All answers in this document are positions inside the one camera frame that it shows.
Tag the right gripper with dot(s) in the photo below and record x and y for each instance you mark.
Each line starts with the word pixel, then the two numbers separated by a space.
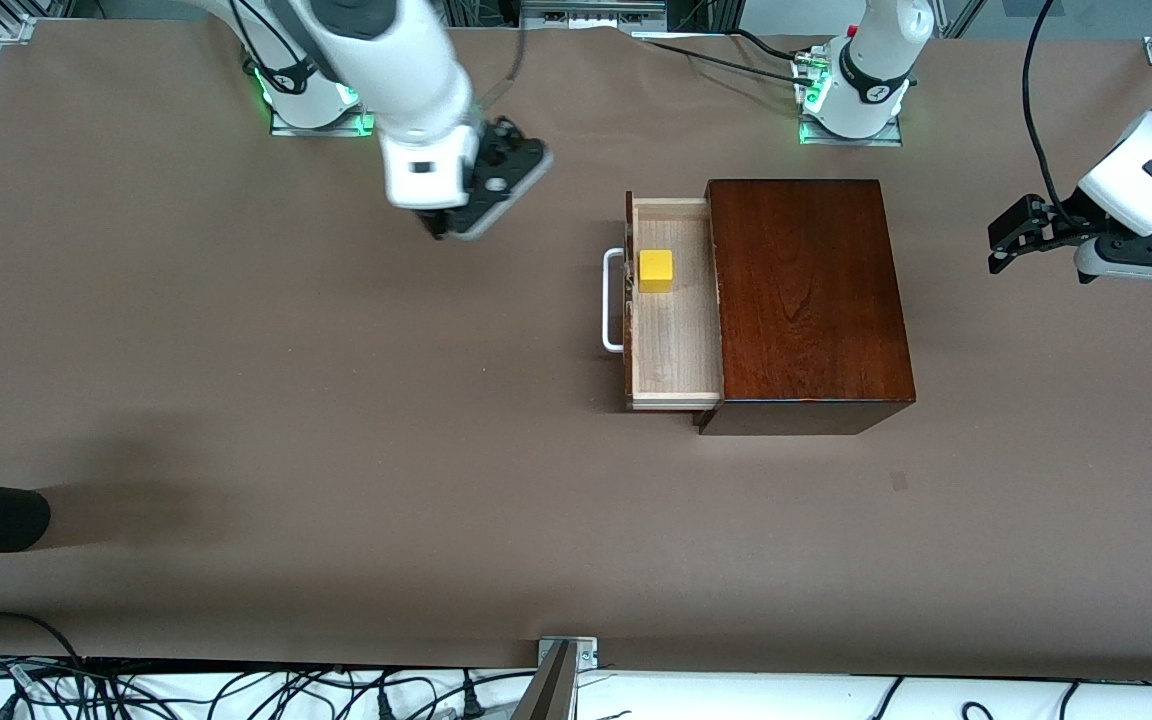
pixel 436 224

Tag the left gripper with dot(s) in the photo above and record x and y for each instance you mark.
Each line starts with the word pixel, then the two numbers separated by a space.
pixel 1048 226

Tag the yellow cube block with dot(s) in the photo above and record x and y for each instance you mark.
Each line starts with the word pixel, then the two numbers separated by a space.
pixel 656 270

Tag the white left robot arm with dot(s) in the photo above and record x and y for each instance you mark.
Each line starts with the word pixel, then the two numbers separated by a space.
pixel 871 60

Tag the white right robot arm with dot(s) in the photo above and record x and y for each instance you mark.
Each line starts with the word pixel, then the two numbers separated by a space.
pixel 406 70

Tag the dark brown wooden cabinet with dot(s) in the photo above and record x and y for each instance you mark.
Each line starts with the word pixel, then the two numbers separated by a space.
pixel 806 310

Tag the right arm aluminium base plate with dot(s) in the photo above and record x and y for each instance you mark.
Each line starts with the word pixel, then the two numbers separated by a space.
pixel 321 131

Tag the left arm aluminium base plate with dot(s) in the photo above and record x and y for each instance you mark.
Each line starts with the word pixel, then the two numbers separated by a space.
pixel 886 141

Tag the grey network switch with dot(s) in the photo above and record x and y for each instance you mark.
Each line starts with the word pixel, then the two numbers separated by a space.
pixel 591 12

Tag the aluminium mounting bracket with post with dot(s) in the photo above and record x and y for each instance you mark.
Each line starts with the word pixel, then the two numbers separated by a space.
pixel 548 695

